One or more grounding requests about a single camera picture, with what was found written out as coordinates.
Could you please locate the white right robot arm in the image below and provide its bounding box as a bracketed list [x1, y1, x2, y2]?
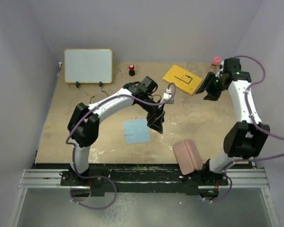
[196, 57, 270, 185]

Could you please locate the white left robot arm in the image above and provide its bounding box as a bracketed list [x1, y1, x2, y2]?
[66, 77, 169, 185]

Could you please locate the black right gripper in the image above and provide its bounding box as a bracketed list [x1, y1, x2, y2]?
[195, 72, 226, 102]

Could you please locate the yellow framed whiteboard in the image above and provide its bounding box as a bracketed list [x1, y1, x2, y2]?
[63, 48, 113, 84]

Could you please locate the pink glasses case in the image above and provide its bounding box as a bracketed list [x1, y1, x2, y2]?
[173, 140, 203, 175]

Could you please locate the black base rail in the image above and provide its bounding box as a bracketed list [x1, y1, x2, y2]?
[30, 164, 235, 198]

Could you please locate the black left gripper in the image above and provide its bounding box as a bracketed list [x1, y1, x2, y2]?
[137, 96, 165, 133]

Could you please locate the pink capped small bottle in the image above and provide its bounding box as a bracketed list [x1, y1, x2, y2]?
[209, 57, 222, 73]

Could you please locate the blue cleaning cloth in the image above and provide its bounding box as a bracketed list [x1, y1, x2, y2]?
[124, 119, 150, 144]

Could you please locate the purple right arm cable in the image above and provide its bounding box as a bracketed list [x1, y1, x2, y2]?
[202, 55, 284, 204]

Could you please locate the yellow book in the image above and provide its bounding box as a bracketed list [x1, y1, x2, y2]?
[163, 65, 203, 95]

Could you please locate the red black stamp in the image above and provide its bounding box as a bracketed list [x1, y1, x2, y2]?
[128, 64, 135, 76]

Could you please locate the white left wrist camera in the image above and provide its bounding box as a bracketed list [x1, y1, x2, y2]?
[162, 88, 174, 105]

